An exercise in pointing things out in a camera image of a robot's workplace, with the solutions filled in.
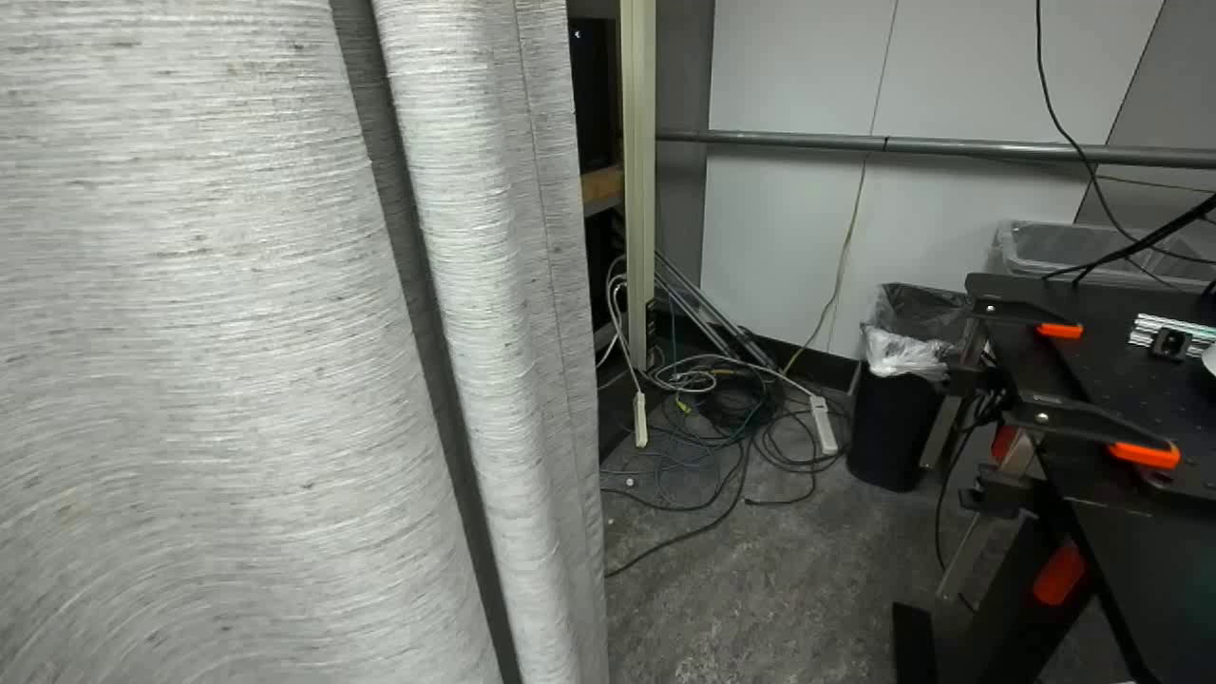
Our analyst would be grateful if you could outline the grey woven fabric curtain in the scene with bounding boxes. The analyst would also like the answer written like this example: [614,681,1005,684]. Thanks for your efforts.
[0,0,614,684]

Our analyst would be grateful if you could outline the grey diagonal metal bars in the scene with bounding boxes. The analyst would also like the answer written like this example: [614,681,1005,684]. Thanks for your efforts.
[653,252,779,371]

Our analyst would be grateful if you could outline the wooden shelf board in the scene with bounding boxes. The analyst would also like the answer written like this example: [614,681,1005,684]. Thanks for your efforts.
[580,162,628,220]

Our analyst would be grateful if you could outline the white power strip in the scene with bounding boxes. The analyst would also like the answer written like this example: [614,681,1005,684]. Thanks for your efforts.
[803,386,842,461]

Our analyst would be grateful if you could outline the black trash bin with liner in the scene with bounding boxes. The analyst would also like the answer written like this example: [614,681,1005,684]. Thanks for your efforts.
[842,276,990,492]

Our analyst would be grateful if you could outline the orange black clamp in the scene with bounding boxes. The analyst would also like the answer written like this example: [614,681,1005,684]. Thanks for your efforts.
[1028,315,1090,345]
[1024,538,1095,611]
[1005,386,1184,478]

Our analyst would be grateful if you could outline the grey plastic bin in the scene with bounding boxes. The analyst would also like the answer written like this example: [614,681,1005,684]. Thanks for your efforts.
[983,216,1216,297]

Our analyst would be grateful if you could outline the white device on workbench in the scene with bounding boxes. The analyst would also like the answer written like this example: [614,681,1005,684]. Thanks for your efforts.
[1126,306,1216,369]

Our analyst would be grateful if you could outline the black workbench table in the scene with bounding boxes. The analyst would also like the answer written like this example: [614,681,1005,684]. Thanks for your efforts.
[889,266,1216,684]

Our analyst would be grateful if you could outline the white hanging cable plug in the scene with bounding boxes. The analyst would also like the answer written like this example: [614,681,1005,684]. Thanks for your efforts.
[628,371,653,452]

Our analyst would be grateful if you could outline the black floor cable bundle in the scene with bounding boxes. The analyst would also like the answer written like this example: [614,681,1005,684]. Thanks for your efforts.
[600,252,852,582]

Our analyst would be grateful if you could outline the beige vertical post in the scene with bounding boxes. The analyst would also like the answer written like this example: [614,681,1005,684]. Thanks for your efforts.
[614,0,660,374]

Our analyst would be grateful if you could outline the thin yellow wall cable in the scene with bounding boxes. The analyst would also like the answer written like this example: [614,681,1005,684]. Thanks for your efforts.
[775,0,903,380]

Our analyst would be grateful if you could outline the grey metal wall rail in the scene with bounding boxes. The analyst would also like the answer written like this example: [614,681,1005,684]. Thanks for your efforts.
[656,125,1216,171]

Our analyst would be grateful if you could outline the thin black wall cable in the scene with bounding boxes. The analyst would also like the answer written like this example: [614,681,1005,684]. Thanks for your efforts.
[1028,0,1216,272]

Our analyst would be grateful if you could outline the thick black cable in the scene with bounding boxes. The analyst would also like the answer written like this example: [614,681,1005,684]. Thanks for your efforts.
[1043,191,1216,288]

